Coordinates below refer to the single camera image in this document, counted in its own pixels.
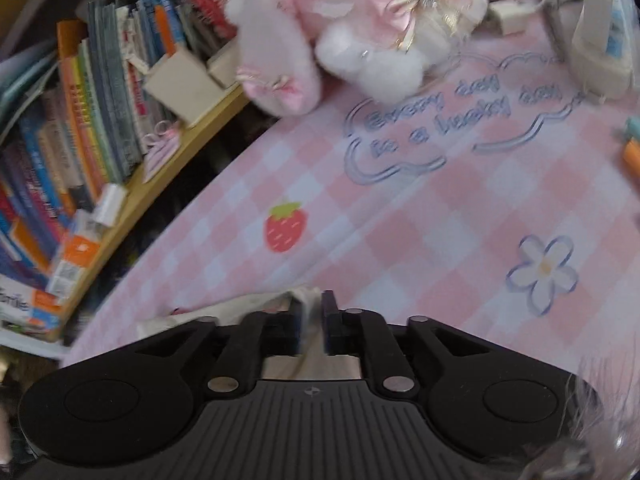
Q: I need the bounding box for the cream t-shirt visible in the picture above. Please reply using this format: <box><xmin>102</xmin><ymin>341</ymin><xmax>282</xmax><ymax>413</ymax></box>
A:
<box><xmin>136</xmin><ymin>286</ymin><xmax>361</xmax><ymax>380</ymax></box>

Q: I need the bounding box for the flat white orange box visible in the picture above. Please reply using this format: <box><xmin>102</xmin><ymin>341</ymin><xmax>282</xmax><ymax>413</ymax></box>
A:
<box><xmin>46</xmin><ymin>209</ymin><xmax>102</xmax><ymax>301</ymax></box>

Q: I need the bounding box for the pink checkered table mat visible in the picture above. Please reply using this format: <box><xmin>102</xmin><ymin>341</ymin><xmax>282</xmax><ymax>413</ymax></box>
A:
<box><xmin>67</xmin><ymin>23</ymin><xmax>639</xmax><ymax>370</ymax></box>

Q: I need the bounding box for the white charger on shelf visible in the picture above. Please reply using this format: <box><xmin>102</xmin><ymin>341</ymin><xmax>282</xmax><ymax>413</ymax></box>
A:
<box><xmin>91</xmin><ymin>183</ymin><xmax>128</xmax><ymax>228</ymax></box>

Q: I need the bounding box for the tall white orange box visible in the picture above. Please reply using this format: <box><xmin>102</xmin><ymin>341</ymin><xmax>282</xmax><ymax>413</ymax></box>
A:
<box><xmin>0</xmin><ymin>275</ymin><xmax>62</xmax><ymax>334</ymax></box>

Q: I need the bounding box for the beige pen holder box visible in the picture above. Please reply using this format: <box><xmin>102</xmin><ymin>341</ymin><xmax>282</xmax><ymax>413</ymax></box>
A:
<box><xmin>143</xmin><ymin>47</ymin><xmax>226</xmax><ymax>127</ymax></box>

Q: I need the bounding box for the pink white plush bunny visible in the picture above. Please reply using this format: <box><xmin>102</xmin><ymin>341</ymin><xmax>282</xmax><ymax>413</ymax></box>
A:
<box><xmin>224</xmin><ymin>0</ymin><xmax>496</xmax><ymax>117</ymax></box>

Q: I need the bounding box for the row of colourful books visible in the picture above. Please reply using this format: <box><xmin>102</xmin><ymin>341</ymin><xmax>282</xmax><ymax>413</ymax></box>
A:
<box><xmin>0</xmin><ymin>0</ymin><xmax>252</xmax><ymax>291</ymax></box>

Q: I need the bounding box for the white wooden bookshelf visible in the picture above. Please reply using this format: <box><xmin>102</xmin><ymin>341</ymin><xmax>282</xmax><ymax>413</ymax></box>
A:
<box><xmin>0</xmin><ymin>0</ymin><xmax>252</xmax><ymax>361</ymax></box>

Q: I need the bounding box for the orange marker pen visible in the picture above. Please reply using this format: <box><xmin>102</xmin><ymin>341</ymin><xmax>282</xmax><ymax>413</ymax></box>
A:
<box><xmin>622</xmin><ymin>139</ymin><xmax>640</xmax><ymax>179</ymax></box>

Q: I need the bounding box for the white power adapter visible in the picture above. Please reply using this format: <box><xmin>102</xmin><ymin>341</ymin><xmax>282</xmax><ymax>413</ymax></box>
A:
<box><xmin>488</xmin><ymin>0</ymin><xmax>639</xmax><ymax>102</ymax></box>

